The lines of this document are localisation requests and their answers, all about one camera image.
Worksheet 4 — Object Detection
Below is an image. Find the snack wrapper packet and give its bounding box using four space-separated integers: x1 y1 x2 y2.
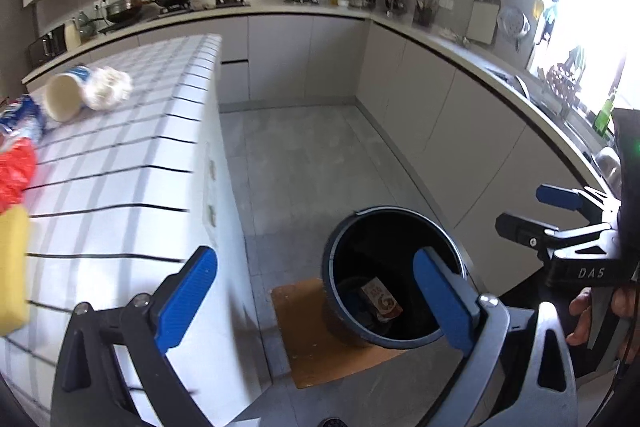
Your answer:
361 277 402 323

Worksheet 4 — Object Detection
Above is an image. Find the yellow sponge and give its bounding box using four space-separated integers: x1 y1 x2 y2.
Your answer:
0 205 29 336

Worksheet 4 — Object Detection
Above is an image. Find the red plastic bag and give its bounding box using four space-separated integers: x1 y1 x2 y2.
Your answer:
0 138 37 212

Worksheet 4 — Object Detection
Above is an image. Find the white tissue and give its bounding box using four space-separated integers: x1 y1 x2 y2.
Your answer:
81 67 132 112

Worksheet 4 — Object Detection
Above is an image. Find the blue white paper cup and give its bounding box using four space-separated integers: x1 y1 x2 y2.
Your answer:
42 65 93 122

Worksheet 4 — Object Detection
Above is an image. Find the blue pepsi can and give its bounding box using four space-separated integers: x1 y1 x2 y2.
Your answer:
0 95 46 145

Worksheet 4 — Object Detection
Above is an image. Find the black trash bucket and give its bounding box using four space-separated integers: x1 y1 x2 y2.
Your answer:
321 206 469 350

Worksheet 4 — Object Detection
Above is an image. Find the white kitchen island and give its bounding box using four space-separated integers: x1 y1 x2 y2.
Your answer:
1 35 270 426

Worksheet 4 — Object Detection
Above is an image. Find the person right hand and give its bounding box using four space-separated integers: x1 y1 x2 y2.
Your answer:
566 278 640 360

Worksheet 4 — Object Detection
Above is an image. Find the brown wooden board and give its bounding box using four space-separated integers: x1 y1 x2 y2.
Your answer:
270 279 404 389

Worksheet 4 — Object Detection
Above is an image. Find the round metal strainer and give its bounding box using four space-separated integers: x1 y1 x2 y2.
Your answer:
497 5 530 52

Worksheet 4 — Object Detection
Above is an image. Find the white cutting board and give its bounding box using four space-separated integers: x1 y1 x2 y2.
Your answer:
465 0 501 46

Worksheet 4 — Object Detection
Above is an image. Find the knife block holder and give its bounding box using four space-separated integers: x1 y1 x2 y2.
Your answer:
412 0 439 28

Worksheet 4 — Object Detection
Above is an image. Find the cream thermos jug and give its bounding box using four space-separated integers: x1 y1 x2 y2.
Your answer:
64 20 81 51

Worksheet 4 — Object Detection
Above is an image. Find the black microwave oven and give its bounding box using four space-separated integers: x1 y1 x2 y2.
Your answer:
27 25 67 68

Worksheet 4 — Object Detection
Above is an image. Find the gas stove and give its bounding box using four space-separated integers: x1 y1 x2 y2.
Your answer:
157 0 250 18

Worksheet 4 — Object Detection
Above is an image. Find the lidded cooking pot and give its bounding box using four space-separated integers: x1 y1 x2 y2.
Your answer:
103 0 150 24

